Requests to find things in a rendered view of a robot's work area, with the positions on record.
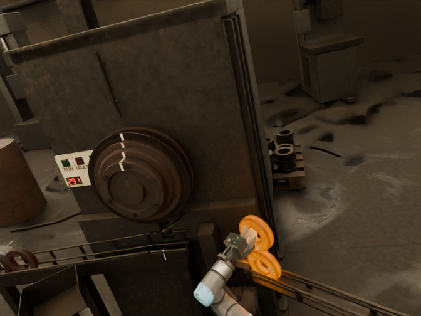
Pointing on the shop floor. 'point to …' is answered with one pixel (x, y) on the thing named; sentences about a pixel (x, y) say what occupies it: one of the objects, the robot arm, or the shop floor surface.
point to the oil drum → (17, 186)
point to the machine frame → (150, 22)
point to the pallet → (286, 161)
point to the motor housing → (251, 305)
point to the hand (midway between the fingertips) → (255, 229)
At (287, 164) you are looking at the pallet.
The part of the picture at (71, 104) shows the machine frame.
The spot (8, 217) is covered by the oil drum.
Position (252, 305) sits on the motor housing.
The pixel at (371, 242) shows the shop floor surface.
